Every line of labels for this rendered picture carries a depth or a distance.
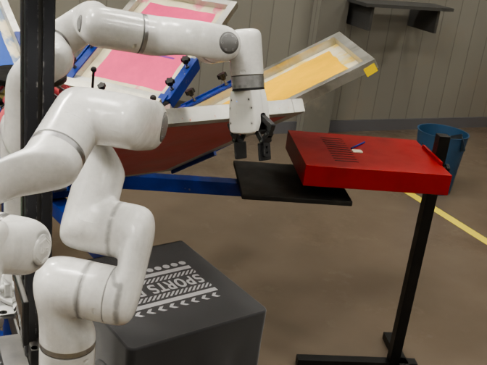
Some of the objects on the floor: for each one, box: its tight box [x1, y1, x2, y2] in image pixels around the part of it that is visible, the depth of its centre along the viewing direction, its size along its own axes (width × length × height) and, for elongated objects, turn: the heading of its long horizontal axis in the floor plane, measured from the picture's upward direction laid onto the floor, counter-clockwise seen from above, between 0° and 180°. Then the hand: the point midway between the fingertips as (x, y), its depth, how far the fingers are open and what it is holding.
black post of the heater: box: [296, 133, 451, 365], centre depth 324 cm, size 60×50×120 cm
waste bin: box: [417, 123, 470, 196], centre depth 585 cm, size 47×43×55 cm
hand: (252, 155), depth 163 cm, fingers open, 8 cm apart
